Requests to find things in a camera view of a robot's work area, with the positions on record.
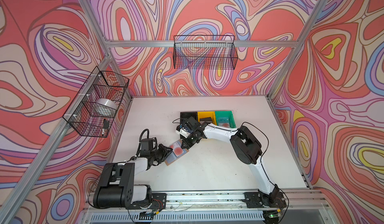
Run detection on white red circle card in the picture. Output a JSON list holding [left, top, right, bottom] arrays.
[[170, 142, 185, 157]]

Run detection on tan leather card holder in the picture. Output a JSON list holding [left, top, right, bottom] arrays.
[[165, 140, 189, 166]]

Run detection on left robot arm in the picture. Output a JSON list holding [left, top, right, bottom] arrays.
[[90, 129, 173, 210]]

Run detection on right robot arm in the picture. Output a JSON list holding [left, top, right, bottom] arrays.
[[176, 117, 288, 209]]

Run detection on yellow plastic bin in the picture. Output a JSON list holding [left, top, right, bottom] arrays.
[[198, 111, 217, 125]]

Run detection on black plastic bin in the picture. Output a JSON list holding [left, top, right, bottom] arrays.
[[180, 112, 200, 128]]

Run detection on green plastic bin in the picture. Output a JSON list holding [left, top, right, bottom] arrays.
[[215, 111, 236, 128]]

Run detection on small black box in basket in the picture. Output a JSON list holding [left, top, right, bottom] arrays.
[[103, 119, 110, 130]]

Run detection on silver tape roll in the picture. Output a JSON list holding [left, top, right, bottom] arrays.
[[96, 98, 118, 110]]

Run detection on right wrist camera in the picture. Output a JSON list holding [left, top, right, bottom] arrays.
[[176, 125, 191, 139]]

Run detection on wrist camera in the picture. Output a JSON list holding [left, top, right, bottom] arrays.
[[176, 125, 191, 139], [140, 138, 158, 153]]

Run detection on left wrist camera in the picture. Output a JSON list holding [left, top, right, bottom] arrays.
[[140, 138, 158, 153]]

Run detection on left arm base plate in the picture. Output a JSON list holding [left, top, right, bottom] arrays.
[[127, 193, 167, 211]]

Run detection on left wire basket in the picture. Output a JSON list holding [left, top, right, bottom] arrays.
[[63, 67, 130, 138]]

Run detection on wire basket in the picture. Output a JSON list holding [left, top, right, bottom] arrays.
[[63, 67, 130, 138], [173, 34, 238, 70]]

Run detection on back wire basket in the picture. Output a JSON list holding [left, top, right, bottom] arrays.
[[173, 34, 238, 70]]

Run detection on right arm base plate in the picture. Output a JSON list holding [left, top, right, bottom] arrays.
[[242, 192, 287, 209]]

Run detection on aluminium front rail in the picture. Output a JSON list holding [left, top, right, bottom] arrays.
[[79, 189, 337, 224]]

